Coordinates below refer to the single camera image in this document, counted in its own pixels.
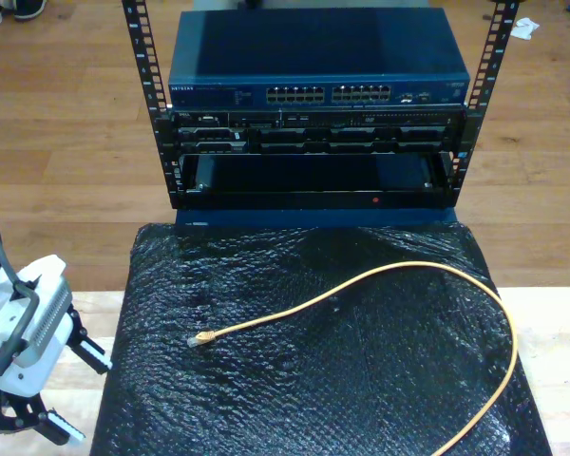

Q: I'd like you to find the yellow network cable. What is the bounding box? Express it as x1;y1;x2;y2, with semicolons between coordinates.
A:
186;260;520;456

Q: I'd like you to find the black bubble mat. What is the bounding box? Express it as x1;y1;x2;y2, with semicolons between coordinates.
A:
88;221;554;456

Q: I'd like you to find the blue rack base unit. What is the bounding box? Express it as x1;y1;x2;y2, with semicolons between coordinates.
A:
174;206;459;230

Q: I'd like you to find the black rack server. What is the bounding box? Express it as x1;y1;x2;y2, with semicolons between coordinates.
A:
152;104;477;157

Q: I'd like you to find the black shoe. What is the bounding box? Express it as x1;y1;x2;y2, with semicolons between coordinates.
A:
12;0;48;21

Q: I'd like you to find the crumpled white paper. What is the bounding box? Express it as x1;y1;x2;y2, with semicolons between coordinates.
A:
509;16;542;42

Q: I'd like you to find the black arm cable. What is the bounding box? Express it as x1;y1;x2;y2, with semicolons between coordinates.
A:
0;220;42;381

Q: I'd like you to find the black perforated rack post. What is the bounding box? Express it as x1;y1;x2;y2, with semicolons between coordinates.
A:
448;0;523;210
121;0;184;210

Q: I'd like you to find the blue network switch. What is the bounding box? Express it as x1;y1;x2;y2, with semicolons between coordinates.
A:
167;8;471;106

